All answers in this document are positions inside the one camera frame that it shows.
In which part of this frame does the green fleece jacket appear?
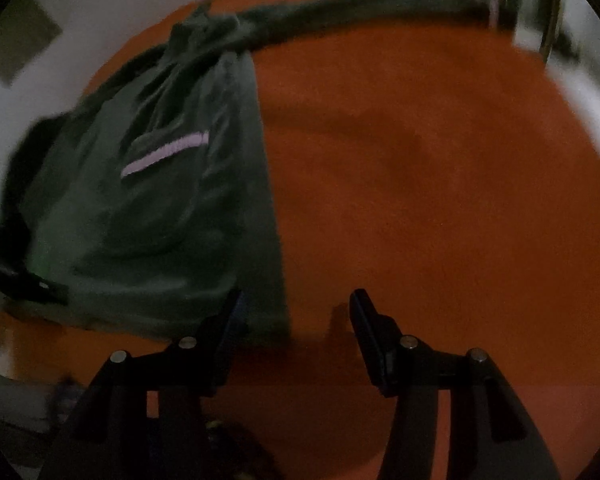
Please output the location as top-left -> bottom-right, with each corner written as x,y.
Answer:
10,0 -> 496,348

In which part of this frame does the metal framed glass door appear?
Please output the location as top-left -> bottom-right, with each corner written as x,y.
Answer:
540,0 -> 566,61

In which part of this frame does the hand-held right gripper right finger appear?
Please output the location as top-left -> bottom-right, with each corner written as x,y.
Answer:
349,287 -> 561,480

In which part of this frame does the black garment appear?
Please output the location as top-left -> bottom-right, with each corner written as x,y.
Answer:
0,115 -> 73,241

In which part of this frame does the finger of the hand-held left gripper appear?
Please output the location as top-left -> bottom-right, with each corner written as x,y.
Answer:
0,255 -> 68,306

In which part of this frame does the orange blanket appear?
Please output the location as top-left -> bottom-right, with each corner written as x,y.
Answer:
0,0 -> 600,480

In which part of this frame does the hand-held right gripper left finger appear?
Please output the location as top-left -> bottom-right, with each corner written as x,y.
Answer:
40,287 -> 246,480

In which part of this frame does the louvered wall vent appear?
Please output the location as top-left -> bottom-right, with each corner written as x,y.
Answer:
0,0 -> 63,86

